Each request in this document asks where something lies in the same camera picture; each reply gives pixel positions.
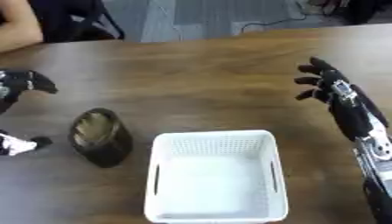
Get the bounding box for dark bulky object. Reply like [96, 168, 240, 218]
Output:
[306, 0, 392, 26]

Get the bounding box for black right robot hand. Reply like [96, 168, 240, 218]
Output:
[292, 56, 391, 143]

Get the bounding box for dark brown cup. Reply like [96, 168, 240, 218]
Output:
[67, 107, 135, 169]

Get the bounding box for black cable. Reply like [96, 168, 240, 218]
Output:
[239, 0, 312, 34]

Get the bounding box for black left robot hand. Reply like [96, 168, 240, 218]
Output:
[0, 68, 60, 158]

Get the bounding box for black chair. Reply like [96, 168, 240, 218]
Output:
[27, 0, 128, 44]

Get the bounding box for white plastic basket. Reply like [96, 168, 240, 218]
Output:
[142, 129, 291, 224]

